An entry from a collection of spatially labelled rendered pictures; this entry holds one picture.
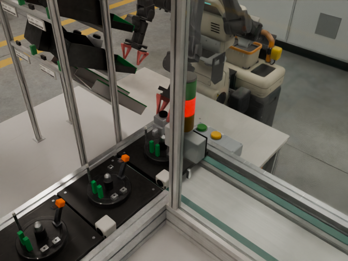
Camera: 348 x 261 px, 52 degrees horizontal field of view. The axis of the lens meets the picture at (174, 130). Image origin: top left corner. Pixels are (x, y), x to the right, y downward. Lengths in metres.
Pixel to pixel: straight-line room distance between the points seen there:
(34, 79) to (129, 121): 2.29
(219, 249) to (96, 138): 0.74
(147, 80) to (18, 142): 0.73
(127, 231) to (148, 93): 0.90
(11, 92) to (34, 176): 2.28
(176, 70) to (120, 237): 0.53
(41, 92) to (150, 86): 1.87
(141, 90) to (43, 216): 0.92
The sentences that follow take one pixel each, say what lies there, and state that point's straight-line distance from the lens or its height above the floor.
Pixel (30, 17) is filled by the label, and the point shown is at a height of 1.45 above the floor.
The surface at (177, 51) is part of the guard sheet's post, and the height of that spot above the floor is 1.50.
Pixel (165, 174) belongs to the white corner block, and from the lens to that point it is 1.19.
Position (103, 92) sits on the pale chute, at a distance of 1.29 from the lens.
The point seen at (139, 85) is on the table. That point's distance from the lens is 1.88.
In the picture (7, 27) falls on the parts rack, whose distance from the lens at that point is 1.36.
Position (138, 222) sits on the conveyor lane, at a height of 0.96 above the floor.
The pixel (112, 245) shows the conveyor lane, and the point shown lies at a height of 0.96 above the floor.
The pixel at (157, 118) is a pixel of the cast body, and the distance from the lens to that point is 1.19.
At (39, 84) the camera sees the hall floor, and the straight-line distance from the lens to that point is 3.72.
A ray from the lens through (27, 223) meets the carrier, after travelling 1.13.
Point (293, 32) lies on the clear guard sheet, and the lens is 0.64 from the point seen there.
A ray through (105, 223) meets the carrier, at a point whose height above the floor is 0.99.
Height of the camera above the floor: 1.85
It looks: 39 degrees down
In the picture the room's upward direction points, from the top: 1 degrees clockwise
